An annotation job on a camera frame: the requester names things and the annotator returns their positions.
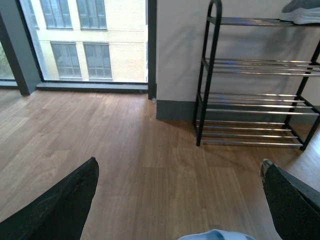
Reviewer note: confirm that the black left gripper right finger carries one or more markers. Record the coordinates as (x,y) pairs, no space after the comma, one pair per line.
(294,205)

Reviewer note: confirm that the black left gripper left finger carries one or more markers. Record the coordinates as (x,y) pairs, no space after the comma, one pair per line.
(60,213)

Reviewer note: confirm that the light blue slide slipper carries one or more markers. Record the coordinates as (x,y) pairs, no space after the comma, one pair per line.
(216,234)

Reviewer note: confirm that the black metal shoe rack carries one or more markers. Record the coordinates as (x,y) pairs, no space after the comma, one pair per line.
(260,119)

